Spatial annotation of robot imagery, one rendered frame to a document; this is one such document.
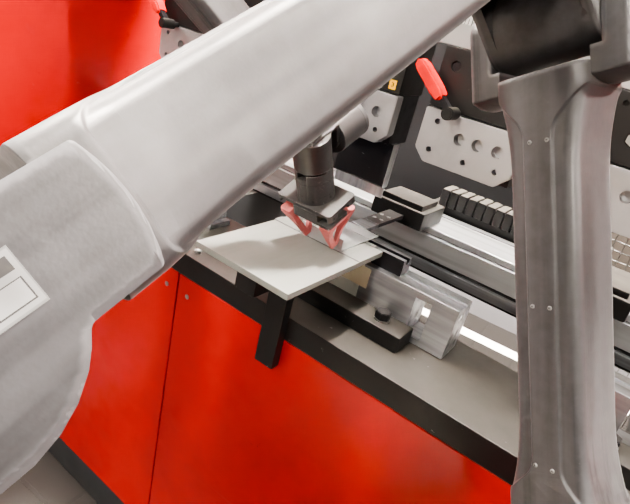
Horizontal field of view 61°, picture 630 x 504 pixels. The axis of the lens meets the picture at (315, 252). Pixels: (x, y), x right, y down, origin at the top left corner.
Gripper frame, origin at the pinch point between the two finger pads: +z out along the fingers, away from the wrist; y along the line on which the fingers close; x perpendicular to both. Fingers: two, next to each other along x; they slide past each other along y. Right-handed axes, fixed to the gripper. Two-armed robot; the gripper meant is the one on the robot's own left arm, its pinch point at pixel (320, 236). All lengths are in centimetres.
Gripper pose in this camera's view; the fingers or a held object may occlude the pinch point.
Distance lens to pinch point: 87.0
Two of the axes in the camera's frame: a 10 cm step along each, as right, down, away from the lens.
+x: -6.3, 6.0, -5.0
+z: 0.8, 6.9, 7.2
